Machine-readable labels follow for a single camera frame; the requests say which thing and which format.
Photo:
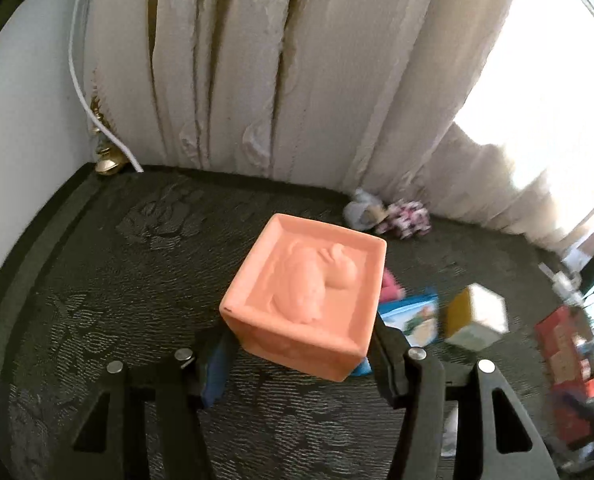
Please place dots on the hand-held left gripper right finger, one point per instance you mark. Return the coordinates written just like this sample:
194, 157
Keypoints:
384, 360

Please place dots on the brass curtain tieback hook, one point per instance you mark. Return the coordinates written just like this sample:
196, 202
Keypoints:
104, 152

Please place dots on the beige curtain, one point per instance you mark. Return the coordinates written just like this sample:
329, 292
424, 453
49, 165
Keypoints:
297, 70

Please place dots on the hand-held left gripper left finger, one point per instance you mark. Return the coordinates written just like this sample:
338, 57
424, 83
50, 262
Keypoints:
216, 366

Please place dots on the blue picture book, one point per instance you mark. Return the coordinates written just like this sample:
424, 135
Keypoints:
414, 322

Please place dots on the floral fabric doll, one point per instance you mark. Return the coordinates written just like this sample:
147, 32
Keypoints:
394, 215

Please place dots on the dark patterned carpet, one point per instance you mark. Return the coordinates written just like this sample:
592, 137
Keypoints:
142, 270

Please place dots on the red toy box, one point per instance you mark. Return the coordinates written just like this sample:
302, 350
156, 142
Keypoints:
569, 360

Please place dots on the pink toy piece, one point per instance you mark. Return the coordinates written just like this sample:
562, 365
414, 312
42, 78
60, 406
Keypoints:
391, 286

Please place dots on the orange embossed toy block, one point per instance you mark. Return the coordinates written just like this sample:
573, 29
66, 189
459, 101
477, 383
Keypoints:
304, 292

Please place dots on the yellow and white toy block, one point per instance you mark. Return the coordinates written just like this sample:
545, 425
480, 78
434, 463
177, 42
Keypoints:
476, 323

